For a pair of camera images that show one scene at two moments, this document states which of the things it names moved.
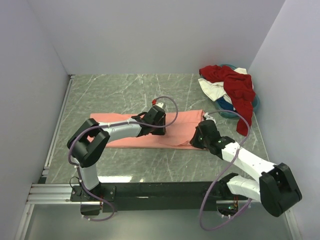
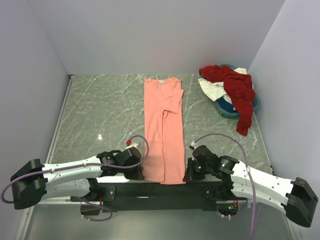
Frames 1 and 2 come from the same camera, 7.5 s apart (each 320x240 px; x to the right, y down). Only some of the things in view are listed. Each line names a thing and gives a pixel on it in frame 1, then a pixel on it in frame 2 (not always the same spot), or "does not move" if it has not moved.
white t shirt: [215, 90] does not move
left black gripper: [162, 131] to [137, 174]
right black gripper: [194, 142] to [190, 174]
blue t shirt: [225, 105] does not move
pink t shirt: [180, 127] to [163, 130]
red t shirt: [240, 89] does not move
